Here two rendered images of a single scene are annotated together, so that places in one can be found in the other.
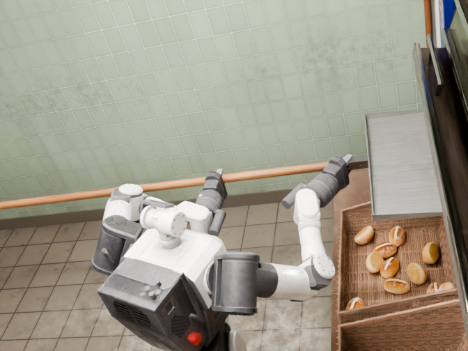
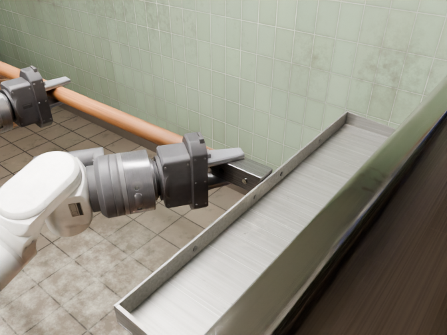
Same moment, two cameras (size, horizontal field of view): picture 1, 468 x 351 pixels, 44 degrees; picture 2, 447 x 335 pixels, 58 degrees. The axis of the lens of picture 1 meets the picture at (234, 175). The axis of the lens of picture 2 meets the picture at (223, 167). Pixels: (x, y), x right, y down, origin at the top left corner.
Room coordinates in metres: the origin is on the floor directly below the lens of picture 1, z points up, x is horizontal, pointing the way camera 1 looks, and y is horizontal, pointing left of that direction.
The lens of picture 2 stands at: (1.05, -0.53, 1.55)
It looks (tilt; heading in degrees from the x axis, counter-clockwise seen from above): 34 degrees down; 19
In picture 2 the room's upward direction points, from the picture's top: straight up
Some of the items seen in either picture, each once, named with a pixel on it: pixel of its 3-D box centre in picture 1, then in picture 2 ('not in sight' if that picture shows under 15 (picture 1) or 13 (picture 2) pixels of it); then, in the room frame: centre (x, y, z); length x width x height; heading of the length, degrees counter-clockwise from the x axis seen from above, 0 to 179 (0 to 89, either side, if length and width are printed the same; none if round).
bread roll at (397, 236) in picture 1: (397, 235); not in sight; (1.71, -0.57, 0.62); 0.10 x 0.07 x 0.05; 151
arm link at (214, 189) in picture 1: (212, 196); (11, 104); (1.59, 0.09, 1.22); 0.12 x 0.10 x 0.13; 154
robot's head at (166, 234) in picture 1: (165, 223); not in sight; (1.19, 0.21, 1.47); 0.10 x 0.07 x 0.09; 48
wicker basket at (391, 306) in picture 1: (401, 255); not in sight; (1.51, -0.51, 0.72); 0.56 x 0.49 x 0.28; 159
